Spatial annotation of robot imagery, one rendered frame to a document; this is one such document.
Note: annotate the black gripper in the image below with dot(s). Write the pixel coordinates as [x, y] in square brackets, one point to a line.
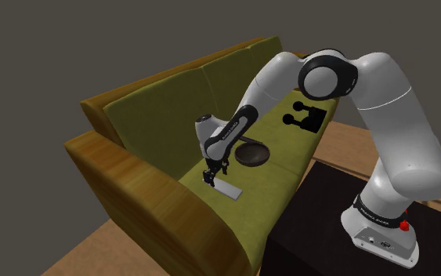
[213, 164]

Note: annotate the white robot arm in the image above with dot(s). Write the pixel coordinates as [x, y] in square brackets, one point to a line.
[395, 145]

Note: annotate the grey flat rectangular slab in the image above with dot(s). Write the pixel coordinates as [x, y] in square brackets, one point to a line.
[228, 189]

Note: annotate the dark brown pan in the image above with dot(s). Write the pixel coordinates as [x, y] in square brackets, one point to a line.
[252, 155]

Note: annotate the olive green wooden sofa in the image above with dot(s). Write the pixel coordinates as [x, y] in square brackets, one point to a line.
[159, 114]

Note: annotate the dark robot stand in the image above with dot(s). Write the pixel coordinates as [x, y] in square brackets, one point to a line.
[311, 229]

